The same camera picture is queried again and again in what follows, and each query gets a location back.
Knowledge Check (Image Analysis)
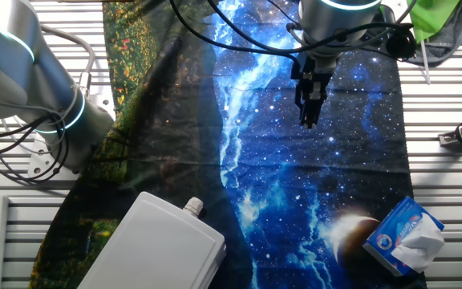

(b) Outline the grey hose cable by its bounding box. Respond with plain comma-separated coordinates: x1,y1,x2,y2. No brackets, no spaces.
39,23,96,97

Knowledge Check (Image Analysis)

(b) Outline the white round knob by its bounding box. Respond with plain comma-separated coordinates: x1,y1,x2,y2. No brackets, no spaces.
182,196,205,218

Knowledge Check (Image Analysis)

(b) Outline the black cable with plug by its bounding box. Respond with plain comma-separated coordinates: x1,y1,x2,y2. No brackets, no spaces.
206,0,417,61

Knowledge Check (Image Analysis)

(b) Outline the blue tissue box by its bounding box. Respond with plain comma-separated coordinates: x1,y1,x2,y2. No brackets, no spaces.
362,195,445,278

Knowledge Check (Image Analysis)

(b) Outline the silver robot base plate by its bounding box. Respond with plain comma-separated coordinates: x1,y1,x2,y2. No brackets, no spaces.
27,86,116,182

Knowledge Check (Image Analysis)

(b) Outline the white tissue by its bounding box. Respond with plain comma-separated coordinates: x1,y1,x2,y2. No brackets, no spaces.
390,212,445,274

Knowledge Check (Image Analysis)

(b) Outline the grey plastic electrical box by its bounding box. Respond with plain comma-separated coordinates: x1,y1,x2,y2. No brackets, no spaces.
77,191,227,289

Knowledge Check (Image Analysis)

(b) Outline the grey cloth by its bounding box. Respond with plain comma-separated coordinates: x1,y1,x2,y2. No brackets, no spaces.
401,0,462,68

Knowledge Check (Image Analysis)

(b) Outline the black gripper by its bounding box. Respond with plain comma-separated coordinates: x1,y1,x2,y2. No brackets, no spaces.
290,54,336,129

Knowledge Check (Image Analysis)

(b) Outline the green cloth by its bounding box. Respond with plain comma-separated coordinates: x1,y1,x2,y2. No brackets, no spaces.
406,0,461,43

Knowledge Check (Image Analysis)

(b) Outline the thin white stick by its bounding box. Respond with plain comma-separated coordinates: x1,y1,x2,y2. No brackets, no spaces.
419,38,432,86

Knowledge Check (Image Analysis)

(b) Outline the galaxy and forest print cloth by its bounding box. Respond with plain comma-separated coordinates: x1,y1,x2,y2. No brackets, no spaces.
28,0,428,289

